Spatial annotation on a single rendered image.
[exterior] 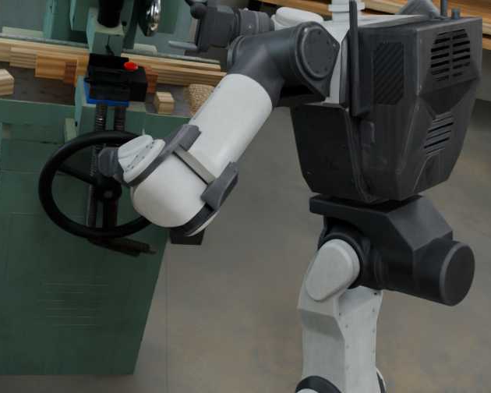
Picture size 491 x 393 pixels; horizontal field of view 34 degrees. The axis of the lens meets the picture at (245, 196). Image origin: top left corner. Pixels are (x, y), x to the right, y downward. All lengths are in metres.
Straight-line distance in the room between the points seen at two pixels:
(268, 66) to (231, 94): 0.08
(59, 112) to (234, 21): 0.44
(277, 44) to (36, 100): 0.77
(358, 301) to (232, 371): 1.02
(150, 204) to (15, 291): 1.09
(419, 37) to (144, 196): 0.48
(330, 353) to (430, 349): 1.35
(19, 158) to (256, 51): 0.84
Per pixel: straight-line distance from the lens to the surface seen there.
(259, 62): 1.21
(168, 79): 2.01
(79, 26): 2.02
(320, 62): 1.22
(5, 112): 1.84
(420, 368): 2.85
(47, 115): 1.85
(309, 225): 3.25
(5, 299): 2.19
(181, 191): 1.10
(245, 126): 1.14
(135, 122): 1.76
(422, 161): 1.36
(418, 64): 1.26
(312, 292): 1.53
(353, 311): 1.57
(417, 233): 1.41
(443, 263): 1.38
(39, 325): 2.26
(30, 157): 1.91
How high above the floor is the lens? 1.82
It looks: 34 degrees down
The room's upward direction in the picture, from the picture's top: 17 degrees clockwise
